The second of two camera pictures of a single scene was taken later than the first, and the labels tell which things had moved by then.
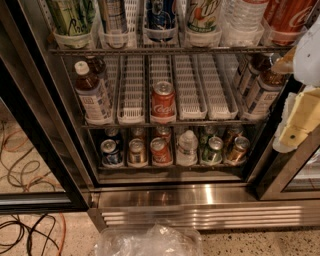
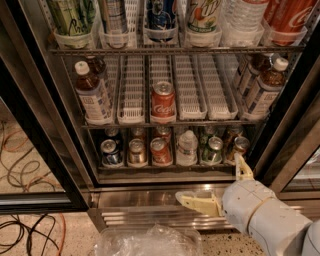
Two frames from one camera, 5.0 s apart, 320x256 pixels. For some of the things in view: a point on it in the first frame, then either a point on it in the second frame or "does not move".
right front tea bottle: [264, 96] does not move
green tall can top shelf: [72, 17] does not move
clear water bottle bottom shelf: [187, 149] does not move
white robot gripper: [309, 58] -> [242, 202]
